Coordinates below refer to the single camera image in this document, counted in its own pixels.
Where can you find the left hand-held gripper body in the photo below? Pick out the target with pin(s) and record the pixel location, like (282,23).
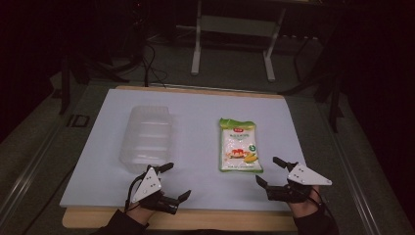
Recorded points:
(147,186)

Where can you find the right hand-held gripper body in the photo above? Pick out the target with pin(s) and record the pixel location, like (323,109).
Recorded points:
(305,176)

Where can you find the clear plastic container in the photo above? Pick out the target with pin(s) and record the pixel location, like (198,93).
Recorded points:
(147,137)

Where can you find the green and white food packet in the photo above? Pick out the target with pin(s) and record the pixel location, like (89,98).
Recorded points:
(240,147)

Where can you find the person's left hand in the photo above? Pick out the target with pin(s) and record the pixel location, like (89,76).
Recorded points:
(141,212)

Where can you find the person's right hand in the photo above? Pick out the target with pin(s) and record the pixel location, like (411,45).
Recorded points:
(304,206)

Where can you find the white table mat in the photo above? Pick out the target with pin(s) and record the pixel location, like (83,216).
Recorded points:
(199,137)

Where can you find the black stand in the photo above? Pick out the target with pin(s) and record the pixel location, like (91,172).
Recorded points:
(65,84)
(332,98)

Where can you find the white metal stand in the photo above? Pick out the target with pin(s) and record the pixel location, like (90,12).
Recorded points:
(197,39)

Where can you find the metal floor rail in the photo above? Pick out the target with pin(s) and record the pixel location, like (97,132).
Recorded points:
(355,182)
(29,176)

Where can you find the black floor bracket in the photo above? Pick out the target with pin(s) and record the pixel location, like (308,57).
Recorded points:
(78,120)

